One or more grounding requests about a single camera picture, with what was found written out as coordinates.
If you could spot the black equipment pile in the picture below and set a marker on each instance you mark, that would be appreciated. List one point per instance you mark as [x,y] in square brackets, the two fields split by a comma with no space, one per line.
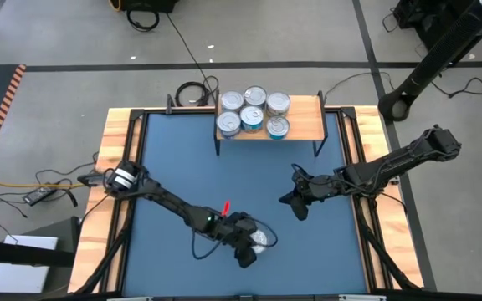
[416,16]

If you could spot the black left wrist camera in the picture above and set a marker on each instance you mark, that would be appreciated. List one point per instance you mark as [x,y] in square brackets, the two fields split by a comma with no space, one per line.
[246,257]

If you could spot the white bracket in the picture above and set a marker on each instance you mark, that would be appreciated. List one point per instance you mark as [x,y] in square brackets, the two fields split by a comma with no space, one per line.
[130,298]
[362,297]

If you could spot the wooden shelf black frame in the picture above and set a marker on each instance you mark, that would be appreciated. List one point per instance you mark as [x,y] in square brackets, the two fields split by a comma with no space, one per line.
[304,121]

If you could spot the black equipment case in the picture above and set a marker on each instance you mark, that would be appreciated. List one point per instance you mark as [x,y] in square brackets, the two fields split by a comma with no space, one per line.
[149,4]

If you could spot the black table frame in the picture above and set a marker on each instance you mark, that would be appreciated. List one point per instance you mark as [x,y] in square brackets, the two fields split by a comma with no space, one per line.
[182,111]

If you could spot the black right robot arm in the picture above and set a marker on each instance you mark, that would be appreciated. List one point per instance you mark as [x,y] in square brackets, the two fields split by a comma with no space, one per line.
[400,161]

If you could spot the black control box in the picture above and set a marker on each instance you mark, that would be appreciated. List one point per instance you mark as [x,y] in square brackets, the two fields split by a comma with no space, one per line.
[90,180]

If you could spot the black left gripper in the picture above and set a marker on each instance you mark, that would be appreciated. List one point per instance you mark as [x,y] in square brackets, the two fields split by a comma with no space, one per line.
[232,232]

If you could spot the black stand bar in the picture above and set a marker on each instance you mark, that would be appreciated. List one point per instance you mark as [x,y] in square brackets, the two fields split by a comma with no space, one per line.
[15,253]

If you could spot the white panel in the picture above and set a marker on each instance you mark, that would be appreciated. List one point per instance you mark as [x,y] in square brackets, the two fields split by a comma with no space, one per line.
[19,267]

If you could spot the black clamp post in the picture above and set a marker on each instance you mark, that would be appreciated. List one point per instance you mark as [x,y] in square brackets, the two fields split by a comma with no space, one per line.
[169,104]

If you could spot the black power adapter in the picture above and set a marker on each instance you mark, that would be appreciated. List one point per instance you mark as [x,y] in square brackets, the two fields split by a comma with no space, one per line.
[40,195]

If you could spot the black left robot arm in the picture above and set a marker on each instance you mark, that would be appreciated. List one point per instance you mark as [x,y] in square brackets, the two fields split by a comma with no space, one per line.
[170,202]

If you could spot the yellow object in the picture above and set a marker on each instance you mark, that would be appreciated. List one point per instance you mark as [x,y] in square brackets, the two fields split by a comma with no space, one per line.
[114,5]

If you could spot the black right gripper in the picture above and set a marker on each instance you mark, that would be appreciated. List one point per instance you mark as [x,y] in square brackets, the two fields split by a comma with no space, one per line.
[318,186]

